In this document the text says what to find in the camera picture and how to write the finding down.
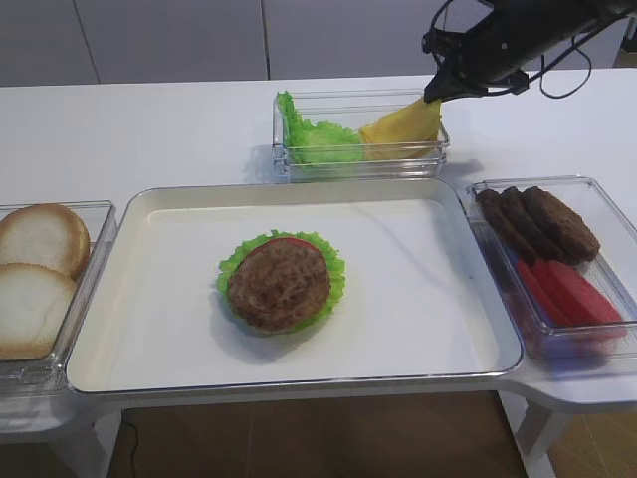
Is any middle brown meat patty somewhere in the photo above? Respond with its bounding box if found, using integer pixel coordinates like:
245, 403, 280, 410
500, 186, 566, 261

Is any black cable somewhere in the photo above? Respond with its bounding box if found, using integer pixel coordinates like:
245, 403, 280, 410
430, 0, 606, 100

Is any brown meat patty on tray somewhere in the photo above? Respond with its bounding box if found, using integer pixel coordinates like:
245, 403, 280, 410
226, 254, 331, 335

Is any right brown meat patty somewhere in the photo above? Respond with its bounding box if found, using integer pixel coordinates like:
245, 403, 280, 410
521, 186, 601, 264

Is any bun half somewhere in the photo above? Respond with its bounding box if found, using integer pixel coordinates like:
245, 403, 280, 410
1, 263, 76, 360
1, 204, 91, 280

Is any green lettuce leaf on tray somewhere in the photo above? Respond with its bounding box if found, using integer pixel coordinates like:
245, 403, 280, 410
216, 229, 345, 335

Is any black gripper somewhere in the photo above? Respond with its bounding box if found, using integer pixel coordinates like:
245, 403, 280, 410
422, 0, 588, 105

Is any middle red tomato slice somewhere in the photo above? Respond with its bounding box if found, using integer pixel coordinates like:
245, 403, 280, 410
531, 260, 595, 327

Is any red tomato slice on tray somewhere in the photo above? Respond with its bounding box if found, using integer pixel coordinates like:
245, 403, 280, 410
246, 237, 323, 259

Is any green lettuce in container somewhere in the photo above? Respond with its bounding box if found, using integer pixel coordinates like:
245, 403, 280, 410
276, 91, 364, 164

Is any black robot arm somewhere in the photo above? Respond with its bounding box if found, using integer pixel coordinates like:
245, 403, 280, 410
422, 1, 636, 104

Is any left red tomato slice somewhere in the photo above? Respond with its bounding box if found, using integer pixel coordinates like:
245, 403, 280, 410
516, 260, 572, 328

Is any back bun half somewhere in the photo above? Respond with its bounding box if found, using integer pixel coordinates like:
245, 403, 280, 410
1, 204, 91, 280

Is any clear patty tomato container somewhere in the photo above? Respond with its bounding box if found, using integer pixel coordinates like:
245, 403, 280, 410
467, 176, 636, 362

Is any yellow cheese slice stack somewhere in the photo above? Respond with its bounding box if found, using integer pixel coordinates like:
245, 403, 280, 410
359, 128, 434, 161

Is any clear bun container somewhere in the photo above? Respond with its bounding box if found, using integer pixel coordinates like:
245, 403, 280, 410
1, 201, 117, 395

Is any front right bun half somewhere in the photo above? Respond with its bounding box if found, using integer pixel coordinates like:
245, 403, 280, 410
1, 263, 76, 360

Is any right red tomato slice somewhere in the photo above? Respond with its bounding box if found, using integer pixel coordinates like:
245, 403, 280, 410
545, 261, 623, 327

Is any cream rectangular serving tray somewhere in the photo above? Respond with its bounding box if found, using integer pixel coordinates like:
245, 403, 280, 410
67, 179, 523, 394

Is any clear lettuce cheese container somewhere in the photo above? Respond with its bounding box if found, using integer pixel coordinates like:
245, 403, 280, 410
272, 89, 449, 182

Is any left brown meat patty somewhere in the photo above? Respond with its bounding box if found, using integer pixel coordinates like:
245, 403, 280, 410
476, 189, 538, 264

